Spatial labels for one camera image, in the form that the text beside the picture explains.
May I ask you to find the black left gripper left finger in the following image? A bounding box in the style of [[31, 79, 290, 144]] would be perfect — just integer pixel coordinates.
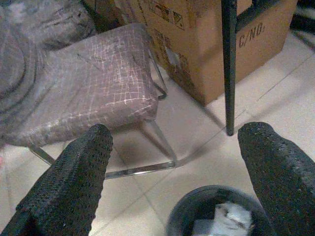
[[0, 123, 114, 236]]

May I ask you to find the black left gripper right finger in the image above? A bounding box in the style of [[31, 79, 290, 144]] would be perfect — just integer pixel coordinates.
[[237, 121, 315, 236]]

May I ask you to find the crumpled clear plastic trash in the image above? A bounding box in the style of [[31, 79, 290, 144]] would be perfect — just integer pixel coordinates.
[[193, 201, 254, 236]]

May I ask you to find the black round rubbish bin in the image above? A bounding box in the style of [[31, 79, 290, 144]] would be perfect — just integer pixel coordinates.
[[165, 184, 277, 236]]

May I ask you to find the grey-brown fabric covered chair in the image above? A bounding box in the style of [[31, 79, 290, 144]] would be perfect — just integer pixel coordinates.
[[0, 0, 178, 179]]

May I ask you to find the long white black-framed desk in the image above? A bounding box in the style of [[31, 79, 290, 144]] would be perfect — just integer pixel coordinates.
[[220, 0, 299, 137]]

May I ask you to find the large brown cardboard box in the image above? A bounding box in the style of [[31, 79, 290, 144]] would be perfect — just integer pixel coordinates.
[[136, 0, 299, 107]]

